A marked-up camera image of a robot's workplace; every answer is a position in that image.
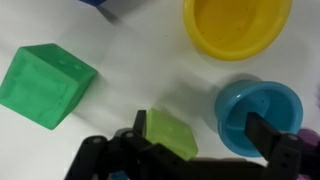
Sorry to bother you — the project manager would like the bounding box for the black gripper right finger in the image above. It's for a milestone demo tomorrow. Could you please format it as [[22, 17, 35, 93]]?
[[245, 112, 302, 180]]

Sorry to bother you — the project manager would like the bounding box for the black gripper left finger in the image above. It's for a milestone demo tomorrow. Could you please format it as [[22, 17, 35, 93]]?
[[64, 109, 188, 180]]

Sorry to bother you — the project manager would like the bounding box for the small light blue bowl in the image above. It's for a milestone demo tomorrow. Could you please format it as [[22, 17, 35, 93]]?
[[214, 80, 303, 157]]

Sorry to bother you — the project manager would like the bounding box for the yellow bowl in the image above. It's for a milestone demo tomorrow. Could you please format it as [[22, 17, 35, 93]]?
[[183, 0, 293, 61]]

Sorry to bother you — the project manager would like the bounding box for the small magenta cup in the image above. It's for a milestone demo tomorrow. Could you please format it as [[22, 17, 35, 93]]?
[[298, 128, 320, 180]]

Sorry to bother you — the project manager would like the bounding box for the lime green cube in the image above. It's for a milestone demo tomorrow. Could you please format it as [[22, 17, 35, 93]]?
[[145, 108, 198, 160]]

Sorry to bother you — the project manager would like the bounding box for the dark blue cube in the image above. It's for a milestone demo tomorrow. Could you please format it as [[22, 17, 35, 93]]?
[[79, 0, 107, 6]]

